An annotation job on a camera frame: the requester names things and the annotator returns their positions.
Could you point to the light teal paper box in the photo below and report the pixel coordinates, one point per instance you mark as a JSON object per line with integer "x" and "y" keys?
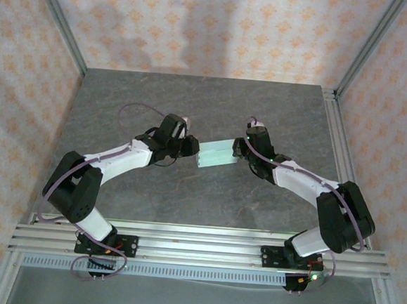
{"x": 217, "y": 155}

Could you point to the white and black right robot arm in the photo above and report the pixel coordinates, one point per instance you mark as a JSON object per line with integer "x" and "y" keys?
{"x": 309, "y": 243}

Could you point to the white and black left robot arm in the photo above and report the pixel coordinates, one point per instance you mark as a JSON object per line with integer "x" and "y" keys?
{"x": 94, "y": 221}

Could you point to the black base electronics board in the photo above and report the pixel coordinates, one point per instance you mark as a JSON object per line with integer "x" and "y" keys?
{"x": 300, "y": 283}

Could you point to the grey metal lower panel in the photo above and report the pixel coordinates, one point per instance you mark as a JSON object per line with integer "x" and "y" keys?
{"x": 191, "y": 300}

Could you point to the aluminium side rail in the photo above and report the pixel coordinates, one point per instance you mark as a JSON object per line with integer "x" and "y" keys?
{"x": 343, "y": 163}

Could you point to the aluminium mounting rail bed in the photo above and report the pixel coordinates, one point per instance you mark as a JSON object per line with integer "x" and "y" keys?
{"x": 199, "y": 246}

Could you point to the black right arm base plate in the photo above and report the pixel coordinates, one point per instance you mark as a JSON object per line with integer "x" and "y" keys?
{"x": 269, "y": 257}

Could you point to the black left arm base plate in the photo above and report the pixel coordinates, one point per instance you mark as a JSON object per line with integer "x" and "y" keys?
{"x": 129, "y": 246}

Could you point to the aluminium frame post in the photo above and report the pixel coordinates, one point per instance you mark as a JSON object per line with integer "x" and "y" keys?
{"x": 62, "y": 24}
{"x": 366, "y": 48}

